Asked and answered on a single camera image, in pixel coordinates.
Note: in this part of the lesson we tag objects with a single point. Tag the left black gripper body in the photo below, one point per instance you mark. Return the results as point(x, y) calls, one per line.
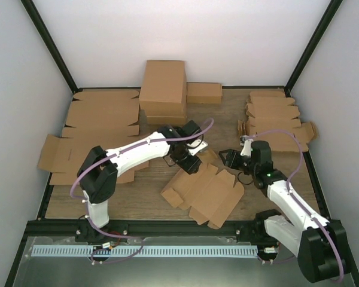
point(182, 161)

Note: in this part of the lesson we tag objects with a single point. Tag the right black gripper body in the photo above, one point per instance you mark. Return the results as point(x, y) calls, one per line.
point(236, 164)

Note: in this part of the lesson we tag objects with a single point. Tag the small cardboard box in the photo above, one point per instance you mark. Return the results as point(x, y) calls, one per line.
point(209, 196)
point(207, 93)

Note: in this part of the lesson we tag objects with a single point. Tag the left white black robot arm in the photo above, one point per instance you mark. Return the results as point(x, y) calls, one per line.
point(98, 175)

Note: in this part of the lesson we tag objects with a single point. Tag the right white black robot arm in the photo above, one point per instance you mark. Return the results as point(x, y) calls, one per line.
point(320, 245)

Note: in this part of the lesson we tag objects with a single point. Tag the small folded cardboard box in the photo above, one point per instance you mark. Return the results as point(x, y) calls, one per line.
point(207, 93)

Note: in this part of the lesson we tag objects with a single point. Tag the large folded cardboard box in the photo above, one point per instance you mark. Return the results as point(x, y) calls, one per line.
point(164, 88)

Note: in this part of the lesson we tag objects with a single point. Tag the stack of small cardboard blanks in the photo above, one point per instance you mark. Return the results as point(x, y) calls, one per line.
point(272, 110)

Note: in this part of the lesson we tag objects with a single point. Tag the large flat cardboard blank back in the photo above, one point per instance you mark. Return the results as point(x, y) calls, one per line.
point(93, 111)

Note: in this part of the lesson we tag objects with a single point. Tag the large flat cardboard blank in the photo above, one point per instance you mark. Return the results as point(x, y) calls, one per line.
point(64, 156)
point(93, 111)

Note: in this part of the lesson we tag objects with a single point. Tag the large flat cardboard blank front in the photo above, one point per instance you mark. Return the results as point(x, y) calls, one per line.
point(64, 156)

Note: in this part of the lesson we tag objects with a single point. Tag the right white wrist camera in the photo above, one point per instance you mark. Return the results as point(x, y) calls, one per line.
point(245, 142)

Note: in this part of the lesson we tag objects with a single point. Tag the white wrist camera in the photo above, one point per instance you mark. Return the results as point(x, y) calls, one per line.
point(245, 142)
point(197, 146)

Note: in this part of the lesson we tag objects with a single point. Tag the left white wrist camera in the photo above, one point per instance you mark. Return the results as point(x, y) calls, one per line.
point(197, 146)

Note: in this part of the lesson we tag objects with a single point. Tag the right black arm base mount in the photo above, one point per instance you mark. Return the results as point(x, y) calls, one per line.
point(254, 232)

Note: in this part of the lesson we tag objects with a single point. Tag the black aluminium frame rail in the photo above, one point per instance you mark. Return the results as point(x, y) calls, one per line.
point(83, 232)

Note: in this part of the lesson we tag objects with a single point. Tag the light blue slotted cable duct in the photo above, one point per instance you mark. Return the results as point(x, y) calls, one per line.
point(147, 251)

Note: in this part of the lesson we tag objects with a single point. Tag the right black frame post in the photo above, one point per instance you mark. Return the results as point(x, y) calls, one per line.
point(313, 42)

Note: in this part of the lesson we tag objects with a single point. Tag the black frame post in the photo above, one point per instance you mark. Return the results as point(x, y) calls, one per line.
point(46, 37)
point(313, 42)

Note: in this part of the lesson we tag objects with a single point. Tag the left black frame post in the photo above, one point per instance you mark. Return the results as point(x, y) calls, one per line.
point(46, 37)

